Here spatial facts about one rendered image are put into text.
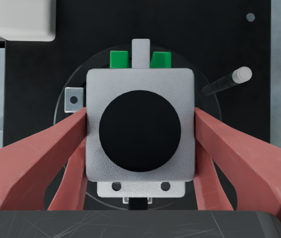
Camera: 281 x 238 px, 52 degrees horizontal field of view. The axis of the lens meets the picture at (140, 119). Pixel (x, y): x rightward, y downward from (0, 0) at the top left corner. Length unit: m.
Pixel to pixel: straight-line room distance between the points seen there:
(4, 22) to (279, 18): 0.24
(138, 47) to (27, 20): 0.13
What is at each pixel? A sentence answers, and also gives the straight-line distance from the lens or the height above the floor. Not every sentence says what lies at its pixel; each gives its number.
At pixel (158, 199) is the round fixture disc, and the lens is 0.24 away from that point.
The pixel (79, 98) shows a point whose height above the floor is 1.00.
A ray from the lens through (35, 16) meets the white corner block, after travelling 0.26.
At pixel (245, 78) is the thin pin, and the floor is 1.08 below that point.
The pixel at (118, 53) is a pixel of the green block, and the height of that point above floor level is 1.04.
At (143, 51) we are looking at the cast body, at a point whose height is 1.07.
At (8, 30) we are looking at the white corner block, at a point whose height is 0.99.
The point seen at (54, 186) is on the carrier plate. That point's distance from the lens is 0.27.
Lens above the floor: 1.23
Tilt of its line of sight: 88 degrees down
